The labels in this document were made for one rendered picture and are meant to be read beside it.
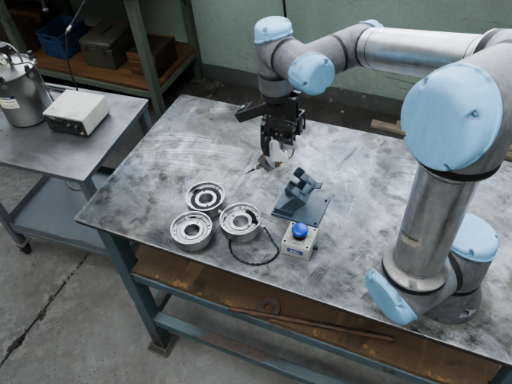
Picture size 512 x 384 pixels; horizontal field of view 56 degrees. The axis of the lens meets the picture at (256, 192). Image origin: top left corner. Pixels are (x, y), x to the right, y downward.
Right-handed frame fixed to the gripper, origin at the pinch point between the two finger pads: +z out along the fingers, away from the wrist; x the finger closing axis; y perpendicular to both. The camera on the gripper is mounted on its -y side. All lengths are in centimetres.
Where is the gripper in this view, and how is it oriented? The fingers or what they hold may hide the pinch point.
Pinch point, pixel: (273, 158)
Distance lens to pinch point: 119.7
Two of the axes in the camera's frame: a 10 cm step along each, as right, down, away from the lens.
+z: 0.9, 7.3, 6.8
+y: 8.7, 2.7, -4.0
